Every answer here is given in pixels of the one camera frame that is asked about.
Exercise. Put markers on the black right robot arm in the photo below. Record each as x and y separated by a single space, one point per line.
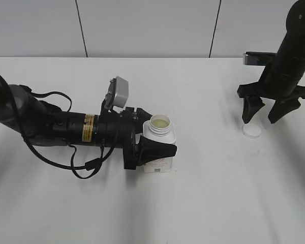
294 40

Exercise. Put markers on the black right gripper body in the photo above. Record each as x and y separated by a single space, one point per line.
279 80

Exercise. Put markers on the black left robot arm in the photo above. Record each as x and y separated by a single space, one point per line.
43 124

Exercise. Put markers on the white yili changqing bottle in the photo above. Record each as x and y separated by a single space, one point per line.
162 139

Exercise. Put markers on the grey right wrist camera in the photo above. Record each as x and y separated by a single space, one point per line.
251 58

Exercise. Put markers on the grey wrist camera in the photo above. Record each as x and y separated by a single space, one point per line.
118 93
251 58

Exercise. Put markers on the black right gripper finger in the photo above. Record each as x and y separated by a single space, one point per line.
251 105
281 108

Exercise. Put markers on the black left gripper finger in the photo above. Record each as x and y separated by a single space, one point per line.
142 115
150 150

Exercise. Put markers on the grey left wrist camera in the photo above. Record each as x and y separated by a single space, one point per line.
118 93

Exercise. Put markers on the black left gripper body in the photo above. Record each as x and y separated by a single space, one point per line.
118 130

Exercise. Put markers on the white bottle cap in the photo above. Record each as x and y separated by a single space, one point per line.
251 130

